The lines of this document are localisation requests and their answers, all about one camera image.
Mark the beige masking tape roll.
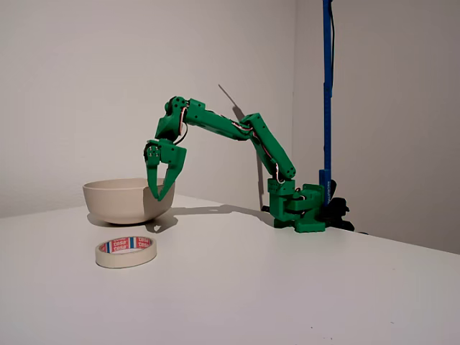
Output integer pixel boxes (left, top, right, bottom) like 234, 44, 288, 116
94, 235, 158, 270

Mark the white round bowl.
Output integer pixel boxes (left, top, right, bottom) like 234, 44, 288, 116
82, 178, 177, 226

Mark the black table clamp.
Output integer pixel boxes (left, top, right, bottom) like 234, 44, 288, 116
322, 178, 356, 233

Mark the black cable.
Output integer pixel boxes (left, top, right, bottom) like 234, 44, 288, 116
329, 0, 337, 109

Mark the blue camera pole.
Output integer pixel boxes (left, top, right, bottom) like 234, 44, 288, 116
318, 0, 337, 219

